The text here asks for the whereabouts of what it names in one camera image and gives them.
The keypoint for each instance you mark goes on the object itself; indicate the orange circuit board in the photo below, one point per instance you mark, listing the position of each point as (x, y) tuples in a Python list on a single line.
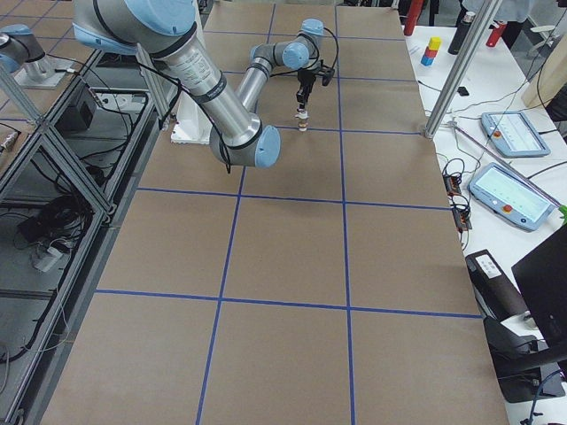
[(452, 184)]

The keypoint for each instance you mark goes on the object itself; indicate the small black box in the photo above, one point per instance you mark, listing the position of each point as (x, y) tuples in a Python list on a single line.
[(462, 90)]

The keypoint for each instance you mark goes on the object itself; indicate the brass PPR valve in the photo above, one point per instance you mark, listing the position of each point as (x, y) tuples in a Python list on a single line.
[(302, 125)]

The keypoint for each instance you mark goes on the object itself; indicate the blue teach pendant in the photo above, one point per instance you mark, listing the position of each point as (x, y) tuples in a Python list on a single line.
[(513, 135), (503, 193)]

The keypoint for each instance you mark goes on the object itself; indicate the coloured toy blocks stack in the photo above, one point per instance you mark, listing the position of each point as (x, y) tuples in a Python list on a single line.
[(431, 51)]

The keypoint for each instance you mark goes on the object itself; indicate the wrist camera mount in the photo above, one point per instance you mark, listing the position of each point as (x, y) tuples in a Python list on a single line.
[(326, 73)]

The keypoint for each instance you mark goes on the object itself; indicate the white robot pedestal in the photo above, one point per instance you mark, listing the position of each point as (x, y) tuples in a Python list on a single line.
[(191, 125)]

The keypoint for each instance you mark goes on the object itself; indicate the aluminium frame post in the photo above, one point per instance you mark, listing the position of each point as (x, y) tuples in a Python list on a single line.
[(470, 44)]

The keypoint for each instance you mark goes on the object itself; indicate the near blue teach pendant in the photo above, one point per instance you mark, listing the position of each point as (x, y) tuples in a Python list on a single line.
[(503, 193)]

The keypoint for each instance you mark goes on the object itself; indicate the black monitor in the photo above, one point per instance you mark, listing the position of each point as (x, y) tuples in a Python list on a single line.
[(541, 278)]

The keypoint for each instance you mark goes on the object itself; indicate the far blue teach pendant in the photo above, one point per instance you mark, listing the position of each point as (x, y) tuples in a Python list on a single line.
[(513, 135)]

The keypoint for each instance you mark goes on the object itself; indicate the black bottle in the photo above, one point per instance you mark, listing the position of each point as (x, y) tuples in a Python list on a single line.
[(461, 32)]

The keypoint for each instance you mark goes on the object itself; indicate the silver metal pipe fitting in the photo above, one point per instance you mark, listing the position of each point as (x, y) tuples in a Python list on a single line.
[(301, 114)]

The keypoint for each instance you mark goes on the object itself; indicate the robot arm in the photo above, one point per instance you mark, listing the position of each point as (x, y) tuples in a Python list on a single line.
[(167, 30), (19, 47)]

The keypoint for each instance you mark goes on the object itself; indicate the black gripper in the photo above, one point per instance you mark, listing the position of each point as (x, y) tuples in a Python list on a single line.
[(305, 80)]

